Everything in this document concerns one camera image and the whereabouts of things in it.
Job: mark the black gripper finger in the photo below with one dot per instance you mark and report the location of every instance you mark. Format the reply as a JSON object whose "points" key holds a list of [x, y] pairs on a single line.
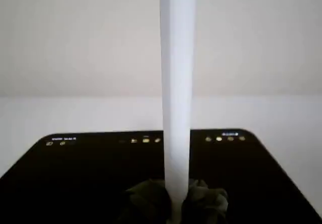
{"points": [[203, 204], [148, 204]]}

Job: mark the white apple pencil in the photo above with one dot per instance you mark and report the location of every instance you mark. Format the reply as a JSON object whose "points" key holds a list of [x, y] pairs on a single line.
{"points": [[177, 83]]}

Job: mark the ipad tablet with black screen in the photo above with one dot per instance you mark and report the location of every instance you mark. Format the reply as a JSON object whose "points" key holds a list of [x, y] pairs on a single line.
{"points": [[75, 178]]}

